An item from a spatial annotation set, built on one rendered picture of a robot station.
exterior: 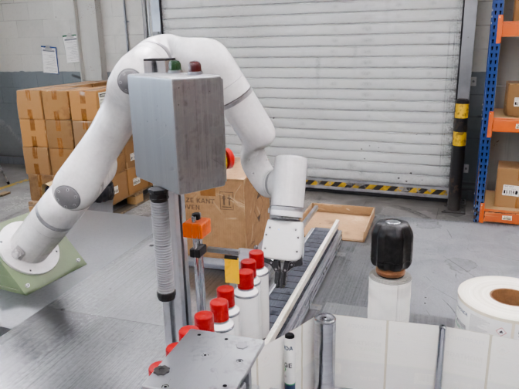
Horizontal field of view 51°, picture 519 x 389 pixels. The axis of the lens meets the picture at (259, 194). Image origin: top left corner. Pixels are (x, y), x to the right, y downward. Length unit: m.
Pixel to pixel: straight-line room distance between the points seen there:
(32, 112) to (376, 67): 3.12
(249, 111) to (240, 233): 0.55
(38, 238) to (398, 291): 1.03
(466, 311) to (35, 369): 0.93
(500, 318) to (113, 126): 0.95
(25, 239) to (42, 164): 3.52
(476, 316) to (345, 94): 4.35
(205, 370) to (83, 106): 4.21
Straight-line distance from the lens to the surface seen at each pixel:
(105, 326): 1.48
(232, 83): 1.25
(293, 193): 1.34
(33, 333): 1.52
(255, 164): 1.40
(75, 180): 1.46
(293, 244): 1.34
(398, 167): 5.38
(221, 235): 1.73
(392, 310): 1.13
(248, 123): 1.27
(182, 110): 0.88
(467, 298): 1.17
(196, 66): 0.93
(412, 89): 5.26
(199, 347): 0.74
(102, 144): 1.42
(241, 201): 1.67
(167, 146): 0.90
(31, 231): 1.68
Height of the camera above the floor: 1.53
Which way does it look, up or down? 16 degrees down
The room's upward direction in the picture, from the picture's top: 1 degrees counter-clockwise
